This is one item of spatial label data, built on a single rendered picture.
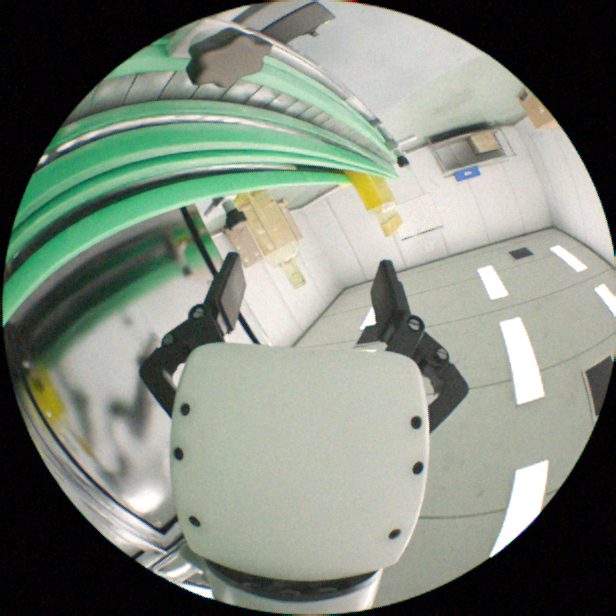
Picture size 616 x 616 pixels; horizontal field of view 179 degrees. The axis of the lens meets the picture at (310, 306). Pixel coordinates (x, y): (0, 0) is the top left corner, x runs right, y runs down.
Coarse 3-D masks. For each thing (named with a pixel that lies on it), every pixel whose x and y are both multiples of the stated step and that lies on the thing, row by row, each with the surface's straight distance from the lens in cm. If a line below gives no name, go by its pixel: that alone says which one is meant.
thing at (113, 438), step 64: (128, 256) 36; (192, 256) 38; (64, 320) 35; (128, 320) 33; (256, 320) 39; (64, 384) 36; (128, 384) 33; (64, 448) 40; (128, 448) 36; (128, 512) 42; (192, 576) 62
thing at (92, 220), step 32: (128, 192) 26; (160, 192) 26; (192, 192) 28; (224, 192) 30; (64, 224) 26; (96, 224) 24; (128, 224) 24; (32, 256) 26; (64, 256) 23; (32, 288) 25
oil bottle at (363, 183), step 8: (352, 176) 68; (360, 176) 68; (368, 176) 68; (352, 184) 69; (360, 184) 68; (368, 184) 67; (360, 192) 68; (368, 192) 67; (376, 192) 67; (368, 200) 67; (376, 200) 66; (368, 208) 67; (376, 208) 67; (384, 208) 67; (376, 216) 69; (384, 216) 68; (384, 224) 68; (384, 232) 69; (392, 232) 68
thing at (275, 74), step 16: (144, 48) 14; (160, 48) 14; (128, 64) 12; (144, 64) 12; (160, 64) 12; (176, 64) 13; (272, 64) 23; (256, 80) 16; (272, 80) 16; (288, 80) 18; (304, 80) 26; (304, 96) 20; (320, 96) 23; (336, 96) 35; (336, 112) 24; (352, 112) 39; (368, 128) 40; (384, 144) 50
